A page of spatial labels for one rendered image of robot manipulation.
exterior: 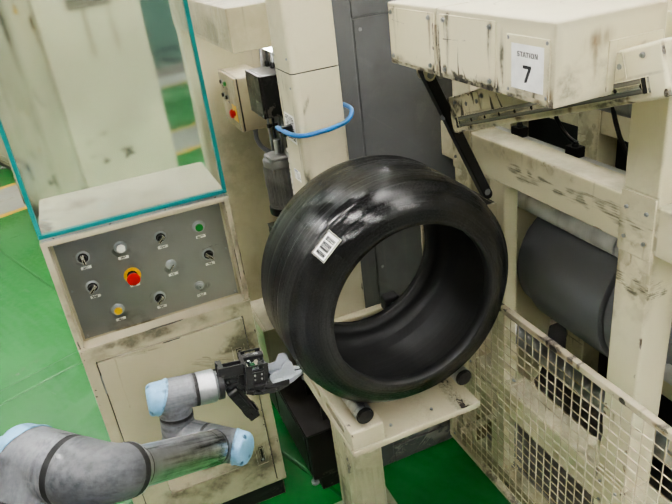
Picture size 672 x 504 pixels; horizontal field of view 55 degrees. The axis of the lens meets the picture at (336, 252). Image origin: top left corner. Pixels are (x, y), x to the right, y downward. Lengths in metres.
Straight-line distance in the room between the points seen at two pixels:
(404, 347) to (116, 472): 0.90
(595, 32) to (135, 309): 1.53
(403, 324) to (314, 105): 0.65
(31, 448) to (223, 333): 1.09
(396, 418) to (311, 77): 0.89
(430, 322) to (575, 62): 0.87
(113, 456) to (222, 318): 1.07
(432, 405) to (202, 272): 0.85
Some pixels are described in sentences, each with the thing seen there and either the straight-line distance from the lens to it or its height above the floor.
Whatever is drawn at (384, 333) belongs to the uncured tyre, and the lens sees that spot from 1.83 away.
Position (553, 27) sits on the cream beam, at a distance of 1.18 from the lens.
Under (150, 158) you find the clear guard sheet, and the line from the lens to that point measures 1.95.
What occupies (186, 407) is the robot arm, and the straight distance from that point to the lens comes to 1.50.
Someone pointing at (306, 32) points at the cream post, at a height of 1.74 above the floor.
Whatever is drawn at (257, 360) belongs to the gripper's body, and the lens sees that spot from 1.52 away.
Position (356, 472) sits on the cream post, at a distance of 2.28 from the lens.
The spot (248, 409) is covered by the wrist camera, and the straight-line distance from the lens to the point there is 1.57.
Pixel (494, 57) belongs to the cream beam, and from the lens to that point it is 1.31.
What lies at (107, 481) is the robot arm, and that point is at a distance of 1.17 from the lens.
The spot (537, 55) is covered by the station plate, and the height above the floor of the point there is 1.73.
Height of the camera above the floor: 1.97
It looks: 27 degrees down
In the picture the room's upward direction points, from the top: 7 degrees counter-clockwise
